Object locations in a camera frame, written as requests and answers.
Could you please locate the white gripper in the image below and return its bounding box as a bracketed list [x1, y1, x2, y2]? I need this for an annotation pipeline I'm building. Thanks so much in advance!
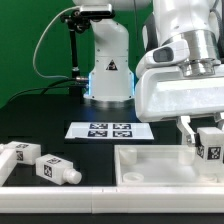
[135, 65, 224, 147]

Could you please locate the white square table top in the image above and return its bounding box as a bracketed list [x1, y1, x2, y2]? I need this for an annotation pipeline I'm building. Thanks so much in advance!
[114, 145, 224, 192]

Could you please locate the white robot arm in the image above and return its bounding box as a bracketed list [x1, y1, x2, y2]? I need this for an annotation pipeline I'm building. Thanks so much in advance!
[73, 0, 224, 136]

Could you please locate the white marker tag sheet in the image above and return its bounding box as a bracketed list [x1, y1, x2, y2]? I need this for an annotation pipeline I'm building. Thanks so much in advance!
[65, 122, 154, 140]

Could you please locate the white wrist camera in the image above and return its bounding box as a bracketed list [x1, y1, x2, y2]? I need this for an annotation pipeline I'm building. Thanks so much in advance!
[136, 39, 190, 78]

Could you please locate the black cable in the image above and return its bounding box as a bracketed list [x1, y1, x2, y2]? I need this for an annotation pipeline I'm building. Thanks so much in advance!
[6, 78, 89, 104]

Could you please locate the white front fence rail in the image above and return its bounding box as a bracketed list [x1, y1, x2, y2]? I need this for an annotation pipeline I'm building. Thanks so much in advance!
[0, 187, 224, 214]

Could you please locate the white fence rail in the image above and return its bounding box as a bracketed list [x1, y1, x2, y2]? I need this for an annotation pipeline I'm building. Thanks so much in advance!
[0, 187, 224, 214]
[0, 149, 17, 187]

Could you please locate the grey cable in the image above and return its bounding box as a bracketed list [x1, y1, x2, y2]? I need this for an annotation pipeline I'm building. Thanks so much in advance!
[32, 5, 81, 80]

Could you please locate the white left fence rail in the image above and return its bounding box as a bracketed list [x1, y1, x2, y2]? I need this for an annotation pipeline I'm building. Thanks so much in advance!
[0, 149, 17, 187]

